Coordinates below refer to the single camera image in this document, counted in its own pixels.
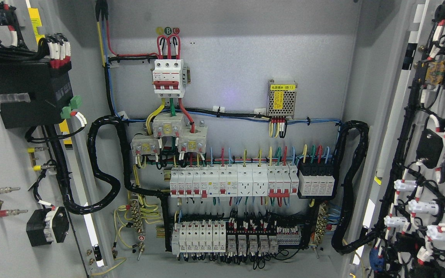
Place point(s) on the red white main breaker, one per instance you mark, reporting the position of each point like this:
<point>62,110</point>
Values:
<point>169,81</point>

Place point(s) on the brass left ground bar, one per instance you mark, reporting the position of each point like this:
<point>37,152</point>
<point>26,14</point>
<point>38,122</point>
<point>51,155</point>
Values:
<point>135,206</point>

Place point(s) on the black white rotary switch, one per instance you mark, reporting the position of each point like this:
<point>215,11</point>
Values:
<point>46,226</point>

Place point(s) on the brass ground bar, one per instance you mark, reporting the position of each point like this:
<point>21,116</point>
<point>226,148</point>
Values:
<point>135,206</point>
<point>319,229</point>

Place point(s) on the grey current transformer group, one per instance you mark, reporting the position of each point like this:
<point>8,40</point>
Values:
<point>174,127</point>

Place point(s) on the yellow terminal post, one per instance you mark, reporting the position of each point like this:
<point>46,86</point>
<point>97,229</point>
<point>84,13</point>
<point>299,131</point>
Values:
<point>37,159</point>

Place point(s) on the lower relay terminal row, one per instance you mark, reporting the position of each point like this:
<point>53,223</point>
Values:
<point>239,237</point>

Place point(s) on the white middle breaker row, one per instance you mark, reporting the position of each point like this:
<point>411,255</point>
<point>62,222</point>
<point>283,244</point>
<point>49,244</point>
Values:
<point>251,180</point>

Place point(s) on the black surge protector block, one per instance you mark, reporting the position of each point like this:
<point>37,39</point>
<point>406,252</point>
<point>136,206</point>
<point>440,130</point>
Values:
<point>316,180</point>

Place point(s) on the black digital power meter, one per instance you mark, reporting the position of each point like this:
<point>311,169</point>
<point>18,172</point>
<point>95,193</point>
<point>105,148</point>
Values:
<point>33,93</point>

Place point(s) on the metal mesh power supply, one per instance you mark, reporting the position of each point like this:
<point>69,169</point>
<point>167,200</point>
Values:
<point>281,98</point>

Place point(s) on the brass right ground bar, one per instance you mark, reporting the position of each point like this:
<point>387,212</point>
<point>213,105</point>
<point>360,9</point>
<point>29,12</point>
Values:
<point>319,229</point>

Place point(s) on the grey cabinet door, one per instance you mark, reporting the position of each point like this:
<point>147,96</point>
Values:
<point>397,87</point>
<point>86,248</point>

